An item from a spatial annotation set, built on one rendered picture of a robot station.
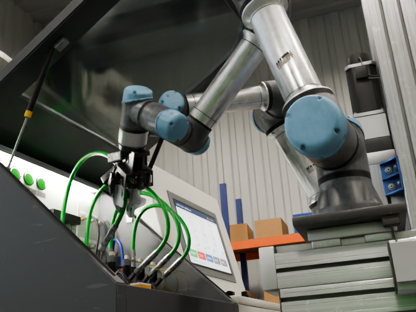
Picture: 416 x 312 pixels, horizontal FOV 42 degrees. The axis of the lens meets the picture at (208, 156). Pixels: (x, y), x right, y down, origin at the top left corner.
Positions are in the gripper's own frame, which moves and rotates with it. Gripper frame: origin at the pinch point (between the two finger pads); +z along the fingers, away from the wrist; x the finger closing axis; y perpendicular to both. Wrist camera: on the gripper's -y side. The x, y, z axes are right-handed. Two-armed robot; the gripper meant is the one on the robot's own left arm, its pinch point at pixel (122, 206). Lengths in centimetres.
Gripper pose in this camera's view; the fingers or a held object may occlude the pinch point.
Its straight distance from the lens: 154.4
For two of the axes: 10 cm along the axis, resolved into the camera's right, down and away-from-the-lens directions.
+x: 8.4, -0.8, 5.4
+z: -1.5, 9.1, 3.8
